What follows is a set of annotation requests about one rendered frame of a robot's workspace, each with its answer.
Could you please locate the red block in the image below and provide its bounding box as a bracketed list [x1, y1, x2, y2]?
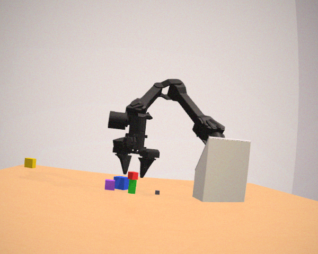
[128, 172, 139, 180]

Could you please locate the yellow block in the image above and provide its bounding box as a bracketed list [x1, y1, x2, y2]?
[24, 158, 36, 168]

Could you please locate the blue block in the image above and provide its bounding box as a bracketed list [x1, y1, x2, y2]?
[113, 176, 129, 190]

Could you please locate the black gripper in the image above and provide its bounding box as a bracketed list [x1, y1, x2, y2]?
[112, 130, 160, 178]

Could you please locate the purple block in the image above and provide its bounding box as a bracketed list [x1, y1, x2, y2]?
[105, 179, 115, 191]

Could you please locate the green block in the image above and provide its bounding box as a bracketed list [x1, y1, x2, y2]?
[128, 186, 136, 194]
[129, 179, 137, 187]

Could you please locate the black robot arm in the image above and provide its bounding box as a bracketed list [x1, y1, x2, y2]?
[108, 79, 225, 151]

